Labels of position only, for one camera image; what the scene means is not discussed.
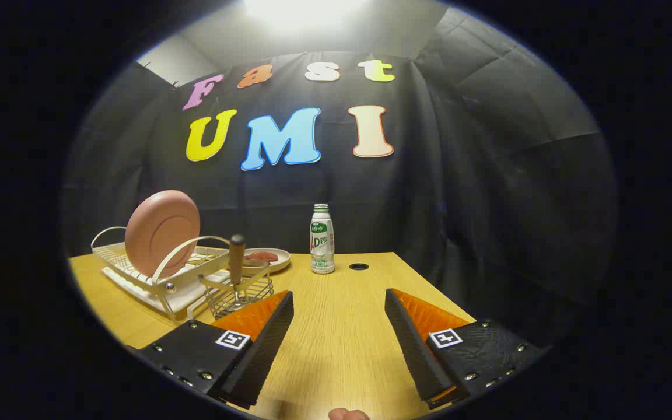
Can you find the beige plate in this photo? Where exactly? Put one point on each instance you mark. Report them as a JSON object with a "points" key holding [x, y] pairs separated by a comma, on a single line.
{"points": [[282, 262]]}

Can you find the white green-label drink bottle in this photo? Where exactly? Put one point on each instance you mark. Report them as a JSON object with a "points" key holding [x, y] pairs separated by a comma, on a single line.
{"points": [[322, 245]]}

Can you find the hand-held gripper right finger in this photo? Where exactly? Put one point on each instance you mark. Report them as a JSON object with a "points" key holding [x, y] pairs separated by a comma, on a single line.
{"points": [[412, 344]]}

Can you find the pink plate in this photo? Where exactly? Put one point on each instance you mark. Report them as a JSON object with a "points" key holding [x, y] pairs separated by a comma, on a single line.
{"points": [[161, 233]]}

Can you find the black backdrop cloth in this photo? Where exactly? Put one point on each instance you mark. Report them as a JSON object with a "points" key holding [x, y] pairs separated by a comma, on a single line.
{"points": [[458, 204]]}

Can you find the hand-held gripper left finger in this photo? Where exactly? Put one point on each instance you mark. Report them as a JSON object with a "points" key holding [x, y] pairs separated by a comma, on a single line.
{"points": [[266, 344]]}

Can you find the red meat slice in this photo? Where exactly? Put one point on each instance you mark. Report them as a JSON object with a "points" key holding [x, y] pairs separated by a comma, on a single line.
{"points": [[263, 256]]}

